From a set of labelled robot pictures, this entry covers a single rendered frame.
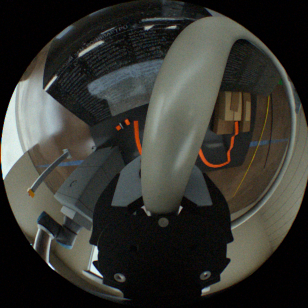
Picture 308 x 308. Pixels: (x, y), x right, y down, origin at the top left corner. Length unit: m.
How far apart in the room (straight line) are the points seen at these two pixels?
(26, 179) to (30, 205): 1.40
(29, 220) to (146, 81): 7.29
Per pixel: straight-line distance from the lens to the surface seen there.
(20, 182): 6.70
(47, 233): 0.84
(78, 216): 0.85
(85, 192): 0.74
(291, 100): 0.38
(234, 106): 1.05
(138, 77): 0.31
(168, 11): 0.32
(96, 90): 0.36
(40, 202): 7.02
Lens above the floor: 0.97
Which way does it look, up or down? 59 degrees down
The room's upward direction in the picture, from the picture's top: 177 degrees counter-clockwise
